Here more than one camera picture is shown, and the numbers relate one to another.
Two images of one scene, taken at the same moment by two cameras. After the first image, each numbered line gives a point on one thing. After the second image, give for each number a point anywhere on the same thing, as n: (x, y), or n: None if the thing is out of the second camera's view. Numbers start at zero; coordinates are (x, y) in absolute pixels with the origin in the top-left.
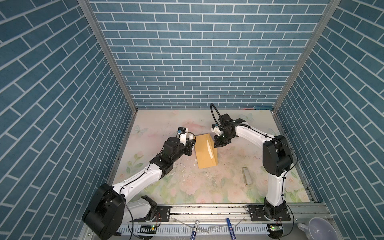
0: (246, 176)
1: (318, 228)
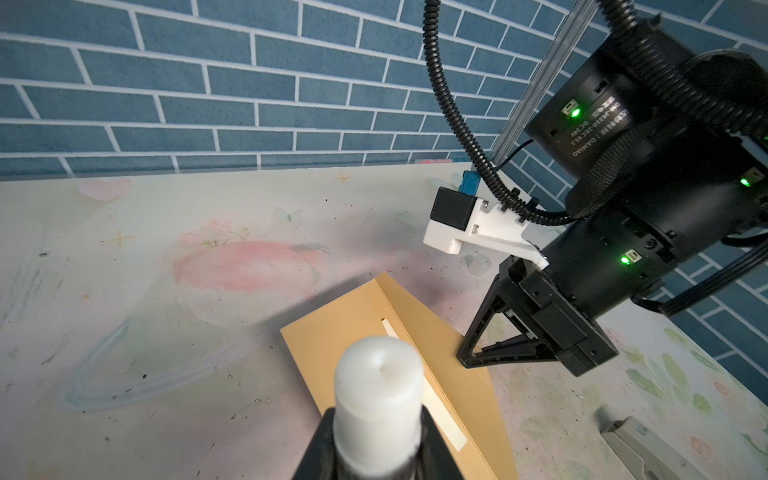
0: (649, 455)
1: None
